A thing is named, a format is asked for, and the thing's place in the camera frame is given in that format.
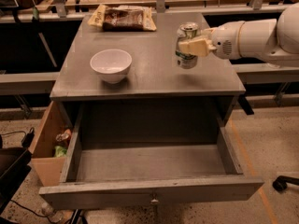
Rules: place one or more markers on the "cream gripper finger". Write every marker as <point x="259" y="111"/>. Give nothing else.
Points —
<point x="198" y="46"/>
<point x="207" y="32"/>

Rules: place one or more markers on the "white ceramic bowl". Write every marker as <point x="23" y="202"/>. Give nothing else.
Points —
<point x="111" y="65"/>

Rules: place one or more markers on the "black equipment at left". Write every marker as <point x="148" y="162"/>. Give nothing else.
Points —
<point x="13" y="169"/>

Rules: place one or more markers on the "orange snack packet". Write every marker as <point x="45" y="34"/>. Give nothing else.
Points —
<point x="64" y="137"/>

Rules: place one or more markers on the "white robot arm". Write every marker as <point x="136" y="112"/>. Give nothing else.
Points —
<point x="274" y="41"/>

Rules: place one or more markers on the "open grey top drawer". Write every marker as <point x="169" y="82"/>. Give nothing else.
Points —
<point x="121" y="154"/>

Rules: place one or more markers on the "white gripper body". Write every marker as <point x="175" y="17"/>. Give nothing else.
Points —
<point x="224" y="40"/>

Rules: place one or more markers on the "green 7up soda can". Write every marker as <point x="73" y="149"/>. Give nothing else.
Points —
<point x="186" y="32"/>

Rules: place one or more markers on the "brown chip bag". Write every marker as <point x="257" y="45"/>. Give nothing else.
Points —
<point x="123" y="18"/>

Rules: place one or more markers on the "clear bottle on floor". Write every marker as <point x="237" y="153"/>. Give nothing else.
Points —
<point x="53" y="215"/>

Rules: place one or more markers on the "grey wooden cabinet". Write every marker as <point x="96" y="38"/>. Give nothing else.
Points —
<point x="154" y="70"/>

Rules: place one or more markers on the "green snack packet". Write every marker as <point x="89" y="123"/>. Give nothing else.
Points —
<point x="60" y="151"/>

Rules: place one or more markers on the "cardboard box with snacks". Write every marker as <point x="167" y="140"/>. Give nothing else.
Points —
<point x="47" y="166"/>

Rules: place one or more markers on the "black chair wheel base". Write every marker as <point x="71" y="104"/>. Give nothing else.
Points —
<point x="281" y="183"/>

